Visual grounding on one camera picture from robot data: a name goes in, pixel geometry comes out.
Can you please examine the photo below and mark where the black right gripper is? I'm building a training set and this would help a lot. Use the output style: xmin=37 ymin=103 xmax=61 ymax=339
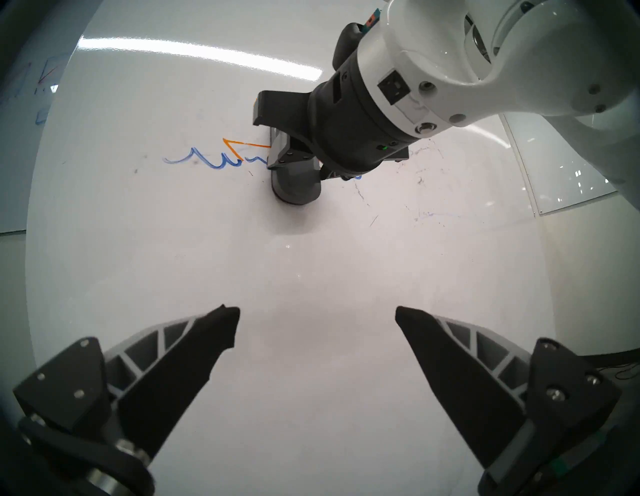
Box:
xmin=252 ymin=47 xmax=417 ymax=183

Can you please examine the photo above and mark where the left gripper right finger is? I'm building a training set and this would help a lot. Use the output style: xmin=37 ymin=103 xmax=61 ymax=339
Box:
xmin=395 ymin=306 xmax=622 ymax=496

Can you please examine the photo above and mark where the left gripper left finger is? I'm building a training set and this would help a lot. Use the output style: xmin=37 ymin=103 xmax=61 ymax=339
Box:
xmin=12 ymin=305 xmax=241 ymax=496

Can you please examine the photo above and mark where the grey whiteboard eraser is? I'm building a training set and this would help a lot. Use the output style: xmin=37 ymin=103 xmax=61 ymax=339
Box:
xmin=269 ymin=162 xmax=322 ymax=206

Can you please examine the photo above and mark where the large white freestanding whiteboard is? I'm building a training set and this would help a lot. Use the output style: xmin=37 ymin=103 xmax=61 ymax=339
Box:
xmin=25 ymin=0 xmax=558 ymax=496

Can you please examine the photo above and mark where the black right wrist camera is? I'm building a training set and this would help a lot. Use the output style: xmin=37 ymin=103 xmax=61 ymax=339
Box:
xmin=331 ymin=7 xmax=383 ymax=71

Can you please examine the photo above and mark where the black wall baseboard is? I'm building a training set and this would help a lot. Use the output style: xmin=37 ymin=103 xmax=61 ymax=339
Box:
xmin=580 ymin=347 xmax=640 ymax=368

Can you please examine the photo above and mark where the thin black floor cable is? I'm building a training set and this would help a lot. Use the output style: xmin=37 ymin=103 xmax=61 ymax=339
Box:
xmin=600 ymin=362 xmax=640 ymax=383

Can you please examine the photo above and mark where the blank wall glass board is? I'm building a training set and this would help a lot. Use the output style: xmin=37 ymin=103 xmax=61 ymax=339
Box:
xmin=500 ymin=112 xmax=618 ymax=217

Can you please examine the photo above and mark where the wall glass board with graphs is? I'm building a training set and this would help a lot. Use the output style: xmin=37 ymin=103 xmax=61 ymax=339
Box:
xmin=0 ymin=30 xmax=83 ymax=236

